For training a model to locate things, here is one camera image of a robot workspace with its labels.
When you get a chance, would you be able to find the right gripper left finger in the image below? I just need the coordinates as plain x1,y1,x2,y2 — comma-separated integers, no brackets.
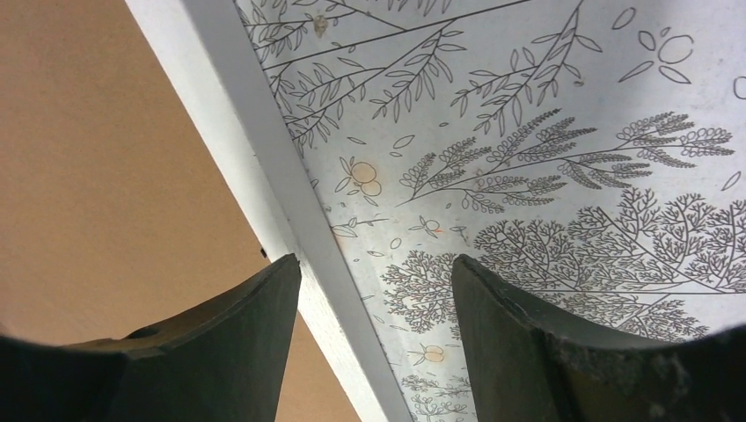
1,254,302,421

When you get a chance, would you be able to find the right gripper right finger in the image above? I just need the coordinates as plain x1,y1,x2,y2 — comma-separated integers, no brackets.
451,254,745,421

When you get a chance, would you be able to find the brown cardboard backing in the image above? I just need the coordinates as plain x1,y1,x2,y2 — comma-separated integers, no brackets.
1,1,357,421

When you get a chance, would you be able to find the floral tablecloth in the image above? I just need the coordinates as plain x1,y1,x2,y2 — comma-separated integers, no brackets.
236,1,745,421

